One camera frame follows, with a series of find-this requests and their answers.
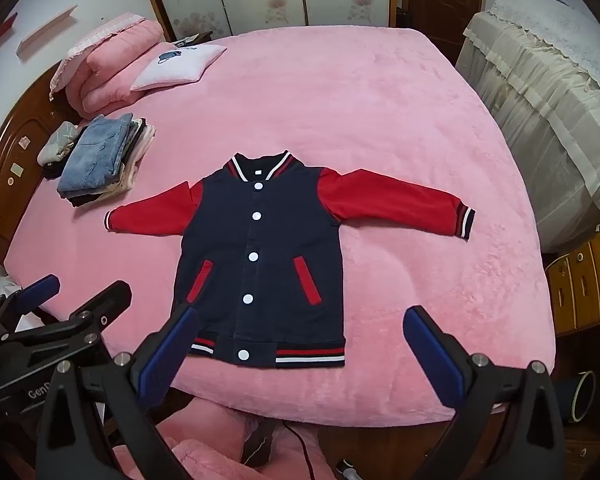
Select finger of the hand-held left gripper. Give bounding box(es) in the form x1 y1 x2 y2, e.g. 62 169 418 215
0 274 62 341
69 281 132 335

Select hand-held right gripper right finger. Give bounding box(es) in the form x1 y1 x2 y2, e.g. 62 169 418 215
403 306 566 480

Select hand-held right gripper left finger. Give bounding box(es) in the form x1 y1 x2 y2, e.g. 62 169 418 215
35 304 201 480

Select navy and red varsity jacket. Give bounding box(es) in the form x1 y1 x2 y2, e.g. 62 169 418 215
104 150 476 368

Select dark folded garment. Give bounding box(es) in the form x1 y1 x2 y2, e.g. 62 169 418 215
70 191 113 208

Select wooden headboard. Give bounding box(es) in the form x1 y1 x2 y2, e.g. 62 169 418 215
0 60 81 266

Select person's pink fleece pants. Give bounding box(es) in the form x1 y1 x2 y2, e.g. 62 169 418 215
112 400 331 480

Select black folded garment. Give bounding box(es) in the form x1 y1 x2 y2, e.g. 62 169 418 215
42 159 70 181

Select folded blue jeans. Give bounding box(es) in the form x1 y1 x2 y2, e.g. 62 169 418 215
57 112 136 198

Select grey patterned folded garment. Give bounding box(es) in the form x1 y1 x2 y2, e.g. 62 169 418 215
36 121 83 167

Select dark cylinder with white rim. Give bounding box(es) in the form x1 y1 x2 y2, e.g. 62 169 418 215
550 370 597 423

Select wooden crate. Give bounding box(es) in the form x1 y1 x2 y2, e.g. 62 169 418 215
545 220 600 336

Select folded pink quilt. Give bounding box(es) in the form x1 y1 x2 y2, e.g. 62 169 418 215
49 12 166 121

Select pink fleece bed blanket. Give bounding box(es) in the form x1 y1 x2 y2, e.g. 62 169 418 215
5 27 556 428

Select white printed pillow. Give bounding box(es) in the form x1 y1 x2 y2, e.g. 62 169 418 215
129 44 227 93

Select dark nightstand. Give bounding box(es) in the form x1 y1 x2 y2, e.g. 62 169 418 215
172 32 213 49

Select brown wooden door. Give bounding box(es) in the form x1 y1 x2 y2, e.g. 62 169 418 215
405 0 488 56

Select black cable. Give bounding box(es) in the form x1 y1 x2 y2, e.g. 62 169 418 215
279 420 317 480

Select pink wall shelf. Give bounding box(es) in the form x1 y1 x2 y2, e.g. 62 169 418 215
16 5 78 56

